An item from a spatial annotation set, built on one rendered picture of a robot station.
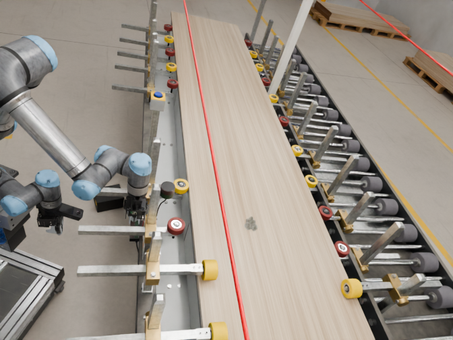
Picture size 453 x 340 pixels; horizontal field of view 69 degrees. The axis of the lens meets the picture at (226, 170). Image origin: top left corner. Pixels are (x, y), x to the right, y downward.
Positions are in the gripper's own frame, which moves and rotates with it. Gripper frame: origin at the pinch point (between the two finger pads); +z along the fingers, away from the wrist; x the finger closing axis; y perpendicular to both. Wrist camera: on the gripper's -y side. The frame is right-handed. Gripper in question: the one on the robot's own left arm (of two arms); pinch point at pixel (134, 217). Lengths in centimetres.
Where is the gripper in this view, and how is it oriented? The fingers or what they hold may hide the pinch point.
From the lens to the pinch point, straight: 142.0
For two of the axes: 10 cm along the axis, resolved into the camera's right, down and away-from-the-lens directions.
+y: 1.4, 7.1, -6.9
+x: 9.6, 0.8, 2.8
